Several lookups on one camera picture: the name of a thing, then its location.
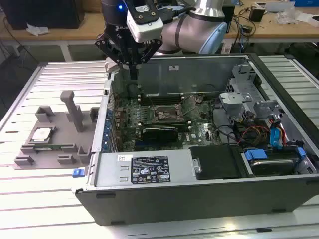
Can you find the black graphics card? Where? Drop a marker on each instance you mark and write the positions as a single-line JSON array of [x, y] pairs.
[[159, 135]]

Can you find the perforated metal bracket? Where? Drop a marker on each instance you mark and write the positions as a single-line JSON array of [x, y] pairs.
[[240, 79]]

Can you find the black power adapter box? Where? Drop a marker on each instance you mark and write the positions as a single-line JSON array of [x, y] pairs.
[[256, 14]]

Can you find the wooden desk with clutter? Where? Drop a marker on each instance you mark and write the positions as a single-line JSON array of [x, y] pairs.
[[274, 31]]

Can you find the black open PC case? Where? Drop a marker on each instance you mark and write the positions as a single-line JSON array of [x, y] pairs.
[[199, 204]]

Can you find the black computer tower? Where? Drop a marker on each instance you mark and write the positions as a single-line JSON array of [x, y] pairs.
[[45, 12]]

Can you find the brown round board part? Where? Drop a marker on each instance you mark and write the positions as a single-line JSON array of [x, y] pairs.
[[198, 99]]

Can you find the black disk bay cover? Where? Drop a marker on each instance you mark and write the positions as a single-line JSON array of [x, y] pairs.
[[214, 161]]

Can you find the black RAM slots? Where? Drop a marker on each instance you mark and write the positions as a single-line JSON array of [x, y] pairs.
[[159, 98]]

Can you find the hard disk in blue carrier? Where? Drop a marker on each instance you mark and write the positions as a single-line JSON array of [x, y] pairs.
[[271, 166]]

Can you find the installed RAM sticks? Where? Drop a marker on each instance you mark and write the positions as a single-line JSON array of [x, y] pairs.
[[164, 125]]

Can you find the green RAM stick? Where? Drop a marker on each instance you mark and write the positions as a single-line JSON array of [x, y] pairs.
[[49, 147]]

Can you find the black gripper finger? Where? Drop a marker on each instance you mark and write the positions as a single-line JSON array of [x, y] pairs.
[[149, 49], [109, 47]]

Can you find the grey parts rack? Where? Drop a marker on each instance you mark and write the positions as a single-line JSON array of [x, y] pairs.
[[59, 124]]

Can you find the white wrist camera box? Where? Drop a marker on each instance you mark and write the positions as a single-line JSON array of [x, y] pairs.
[[147, 25]]

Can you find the long wooden desk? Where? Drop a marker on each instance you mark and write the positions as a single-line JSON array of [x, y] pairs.
[[74, 33]]

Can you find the crumpled white paper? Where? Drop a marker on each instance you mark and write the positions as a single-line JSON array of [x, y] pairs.
[[37, 29]]

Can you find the clear plastic bag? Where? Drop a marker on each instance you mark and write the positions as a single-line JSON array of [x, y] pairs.
[[286, 16]]

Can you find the thin locking lever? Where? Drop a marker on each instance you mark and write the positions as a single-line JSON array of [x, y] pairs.
[[152, 103]]

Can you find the CPU socket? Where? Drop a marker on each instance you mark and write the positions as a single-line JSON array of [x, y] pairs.
[[165, 113]]

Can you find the silver drive cage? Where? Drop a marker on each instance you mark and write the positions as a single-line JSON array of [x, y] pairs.
[[234, 102]]

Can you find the silver power supply with label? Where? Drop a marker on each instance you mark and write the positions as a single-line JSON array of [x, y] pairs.
[[109, 169]]

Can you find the black cylinder board part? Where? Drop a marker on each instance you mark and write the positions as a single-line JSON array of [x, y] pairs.
[[132, 90]]

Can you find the blue case latch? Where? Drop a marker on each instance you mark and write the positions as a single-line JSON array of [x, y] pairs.
[[77, 173]]

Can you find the green motherboard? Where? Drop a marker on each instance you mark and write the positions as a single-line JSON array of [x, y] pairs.
[[199, 129]]

